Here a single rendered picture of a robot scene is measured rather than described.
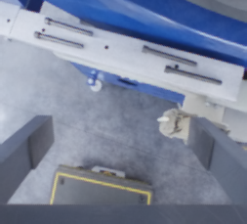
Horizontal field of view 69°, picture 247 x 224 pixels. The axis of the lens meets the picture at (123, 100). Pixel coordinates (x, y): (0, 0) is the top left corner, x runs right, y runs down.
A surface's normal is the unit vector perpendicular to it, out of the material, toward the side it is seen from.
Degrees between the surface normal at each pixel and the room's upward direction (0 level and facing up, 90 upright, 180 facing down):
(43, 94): 0
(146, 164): 0
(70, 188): 0
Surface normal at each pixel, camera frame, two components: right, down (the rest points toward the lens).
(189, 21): 0.12, -0.07
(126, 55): -0.09, -0.14
